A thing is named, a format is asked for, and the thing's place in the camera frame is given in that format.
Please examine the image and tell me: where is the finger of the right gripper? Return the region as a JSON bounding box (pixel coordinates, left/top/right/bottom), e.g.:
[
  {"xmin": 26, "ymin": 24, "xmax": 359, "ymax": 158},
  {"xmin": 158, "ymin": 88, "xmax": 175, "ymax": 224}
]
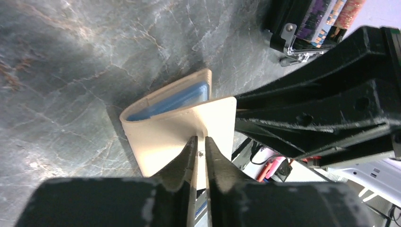
[
  {"xmin": 235, "ymin": 79, "xmax": 401, "ymax": 159},
  {"xmin": 236, "ymin": 26, "xmax": 401, "ymax": 108}
]

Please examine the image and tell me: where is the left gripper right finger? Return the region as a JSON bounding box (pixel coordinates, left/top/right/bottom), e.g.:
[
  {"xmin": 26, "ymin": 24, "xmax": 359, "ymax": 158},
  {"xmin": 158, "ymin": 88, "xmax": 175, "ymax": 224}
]
[{"xmin": 205, "ymin": 137, "xmax": 374, "ymax": 227}]

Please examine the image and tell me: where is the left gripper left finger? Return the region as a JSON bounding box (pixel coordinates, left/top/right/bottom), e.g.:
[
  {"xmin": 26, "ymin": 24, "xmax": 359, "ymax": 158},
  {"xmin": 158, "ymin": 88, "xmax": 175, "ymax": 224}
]
[{"xmin": 16, "ymin": 136, "xmax": 198, "ymax": 227}]

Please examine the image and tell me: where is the tan leather card holder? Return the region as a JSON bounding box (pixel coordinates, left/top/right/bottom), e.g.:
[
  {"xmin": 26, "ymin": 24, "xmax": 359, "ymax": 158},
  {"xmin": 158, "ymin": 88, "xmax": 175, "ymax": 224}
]
[{"xmin": 119, "ymin": 69, "xmax": 237, "ymax": 190}]

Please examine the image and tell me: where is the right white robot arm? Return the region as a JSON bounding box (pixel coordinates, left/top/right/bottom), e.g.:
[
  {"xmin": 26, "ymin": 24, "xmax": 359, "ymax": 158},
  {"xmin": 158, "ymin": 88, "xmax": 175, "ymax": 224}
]
[{"xmin": 235, "ymin": 26, "xmax": 401, "ymax": 206}]

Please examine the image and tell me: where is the black poker chip case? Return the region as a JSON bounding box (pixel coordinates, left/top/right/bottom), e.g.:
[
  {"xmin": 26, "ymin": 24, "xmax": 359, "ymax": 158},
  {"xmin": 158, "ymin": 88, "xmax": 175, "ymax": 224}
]
[{"xmin": 262, "ymin": 0, "xmax": 365, "ymax": 67}]

